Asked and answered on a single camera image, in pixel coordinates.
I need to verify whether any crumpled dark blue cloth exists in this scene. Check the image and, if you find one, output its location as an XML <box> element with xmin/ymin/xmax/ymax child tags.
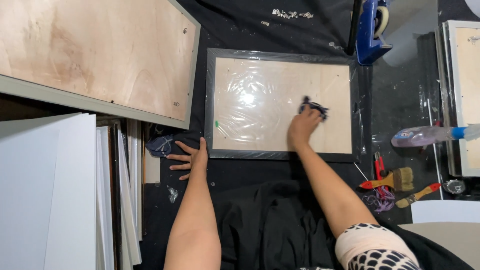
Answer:
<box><xmin>145</xmin><ymin>134</ymin><xmax>175</xmax><ymax>157</ymax></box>

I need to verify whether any large red-handled paint brush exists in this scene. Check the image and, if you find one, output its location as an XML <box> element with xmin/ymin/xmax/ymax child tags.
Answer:
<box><xmin>359</xmin><ymin>167</ymin><xmax>415</xmax><ymax>193</ymax></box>

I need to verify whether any person's patterned sleeve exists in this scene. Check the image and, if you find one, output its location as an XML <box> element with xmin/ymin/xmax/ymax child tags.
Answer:
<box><xmin>334</xmin><ymin>223</ymin><xmax>422</xmax><ymax>270</ymax></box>

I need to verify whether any large grey frame wooden back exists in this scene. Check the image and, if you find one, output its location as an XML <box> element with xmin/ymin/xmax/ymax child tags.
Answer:
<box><xmin>0</xmin><ymin>0</ymin><xmax>202</xmax><ymax>130</ymax></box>

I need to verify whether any dark blue cleaning cloth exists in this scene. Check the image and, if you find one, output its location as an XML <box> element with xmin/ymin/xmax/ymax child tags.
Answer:
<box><xmin>298</xmin><ymin>96</ymin><xmax>330</xmax><ymax>121</ymax></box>

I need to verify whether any black cloth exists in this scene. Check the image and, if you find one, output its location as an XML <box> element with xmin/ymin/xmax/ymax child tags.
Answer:
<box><xmin>210</xmin><ymin>180</ymin><xmax>473</xmax><ymax>270</ymax></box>

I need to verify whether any black plastic-wrapped picture frame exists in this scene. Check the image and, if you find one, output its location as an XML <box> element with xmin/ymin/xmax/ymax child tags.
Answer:
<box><xmin>204</xmin><ymin>47</ymin><xmax>363</xmax><ymax>163</ymax></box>

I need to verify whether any purple string bundle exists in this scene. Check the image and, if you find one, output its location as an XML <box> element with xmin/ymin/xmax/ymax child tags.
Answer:
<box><xmin>362</xmin><ymin>187</ymin><xmax>396</xmax><ymax>213</ymax></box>

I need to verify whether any clear tape roll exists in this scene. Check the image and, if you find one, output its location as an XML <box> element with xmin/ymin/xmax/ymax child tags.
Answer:
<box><xmin>443</xmin><ymin>179</ymin><xmax>466</xmax><ymax>195</ymax></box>

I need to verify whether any white board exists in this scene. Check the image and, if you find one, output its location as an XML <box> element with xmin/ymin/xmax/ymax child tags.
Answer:
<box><xmin>410</xmin><ymin>199</ymin><xmax>480</xmax><ymax>224</ymax></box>

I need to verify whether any red utility knife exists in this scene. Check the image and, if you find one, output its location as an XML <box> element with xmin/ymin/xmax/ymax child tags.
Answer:
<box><xmin>374</xmin><ymin>151</ymin><xmax>387</xmax><ymax>196</ymax></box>

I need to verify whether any beige board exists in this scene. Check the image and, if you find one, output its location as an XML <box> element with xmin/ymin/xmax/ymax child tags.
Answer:
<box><xmin>398</xmin><ymin>222</ymin><xmax>480</xmax><ymax>270</ymax></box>

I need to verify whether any small red-handled paint brush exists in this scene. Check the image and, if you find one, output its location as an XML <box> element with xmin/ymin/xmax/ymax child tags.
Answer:
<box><xmin>395</xmin><ymin>182</ymin><xmax>442</xmax><ymax>209</ymax></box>

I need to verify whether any person's right hand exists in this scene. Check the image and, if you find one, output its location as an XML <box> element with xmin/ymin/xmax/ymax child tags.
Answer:
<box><xmin>287</xmin><ymin>104</ymin><xmax>325</xmax><ymax>151</ymax></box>

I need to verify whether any stack of white boards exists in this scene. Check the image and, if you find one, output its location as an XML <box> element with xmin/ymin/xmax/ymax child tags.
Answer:
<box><xmin>0</xmin><ymin>112</ymin><xmax>144</xmax><ymax>270</ymax></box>

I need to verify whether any white frame wooden back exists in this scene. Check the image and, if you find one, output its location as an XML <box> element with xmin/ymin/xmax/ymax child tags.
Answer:
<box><xmin>435</xmin><ymin>20</ymin><xmax>480</xmax><ymax>178</ymax></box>

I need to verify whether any blue tape dispenser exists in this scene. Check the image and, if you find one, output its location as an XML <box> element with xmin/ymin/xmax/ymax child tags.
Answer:
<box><xmin>355</xmin><ymin>0</ymin><xmax>393</xmax><ymax>66</ymax></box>

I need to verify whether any person's left hand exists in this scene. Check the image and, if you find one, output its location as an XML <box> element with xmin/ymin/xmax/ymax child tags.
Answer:
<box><xmin>166</xmin><ymin>137</ymin><xmax>209</xmax><ymax>181</ymax></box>

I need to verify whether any pile of small metal hangers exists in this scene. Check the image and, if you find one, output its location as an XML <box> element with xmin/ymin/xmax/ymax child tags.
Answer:
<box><xmin>271</xmin><ymin>8</ymin><xmax>315</xmax><ymax>20</ymax></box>

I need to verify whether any purple spray bottle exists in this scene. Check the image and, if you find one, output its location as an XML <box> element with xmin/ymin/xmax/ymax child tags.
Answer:
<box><xmin>391</xmin><ymin>124</ymin><xmax>480</xmax><ymax>148</ymax></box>

